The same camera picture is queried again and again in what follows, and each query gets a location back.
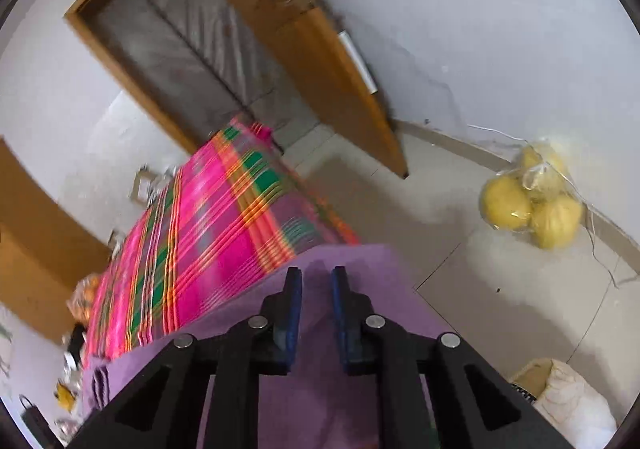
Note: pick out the wooden door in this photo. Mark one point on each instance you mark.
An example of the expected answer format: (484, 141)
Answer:
(320, 54)

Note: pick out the clear plastic door curtain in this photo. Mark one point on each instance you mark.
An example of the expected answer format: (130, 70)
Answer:
(200, 59)

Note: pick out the clear bag of pomelos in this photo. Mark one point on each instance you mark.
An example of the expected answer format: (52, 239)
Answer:
(530, 199)

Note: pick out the brown cardboard box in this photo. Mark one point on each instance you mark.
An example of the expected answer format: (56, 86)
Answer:
(145, 185)

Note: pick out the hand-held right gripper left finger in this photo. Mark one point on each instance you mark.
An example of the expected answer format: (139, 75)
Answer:
(294, 324)

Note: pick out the white quilted cloth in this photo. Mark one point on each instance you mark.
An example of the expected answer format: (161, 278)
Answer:
(575, 409)

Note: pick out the yellow pomelo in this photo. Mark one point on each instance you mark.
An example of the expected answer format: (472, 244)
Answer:
(545, 166)
(505, 203)
(556, 221)

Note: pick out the yellow bag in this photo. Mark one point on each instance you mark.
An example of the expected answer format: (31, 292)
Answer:
(66, 395)

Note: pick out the black bag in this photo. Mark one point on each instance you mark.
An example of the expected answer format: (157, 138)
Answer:
(76, 339)

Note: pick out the pink green plaid bedsheet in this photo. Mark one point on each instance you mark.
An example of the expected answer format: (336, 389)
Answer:
(215, 239)

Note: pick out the white plastic bar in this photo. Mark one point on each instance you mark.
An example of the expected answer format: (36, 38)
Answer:
(357, 61)

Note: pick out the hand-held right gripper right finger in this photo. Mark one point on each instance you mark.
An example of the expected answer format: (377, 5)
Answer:
(340, 324)

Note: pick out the wooden wardrobe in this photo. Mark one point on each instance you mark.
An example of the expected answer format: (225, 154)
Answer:
(35, 254)

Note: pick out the bag of oranges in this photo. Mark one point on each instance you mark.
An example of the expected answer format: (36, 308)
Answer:
(84, 296)

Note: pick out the purple fleece garment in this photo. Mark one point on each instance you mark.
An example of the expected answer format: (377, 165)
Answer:
(350, 269)

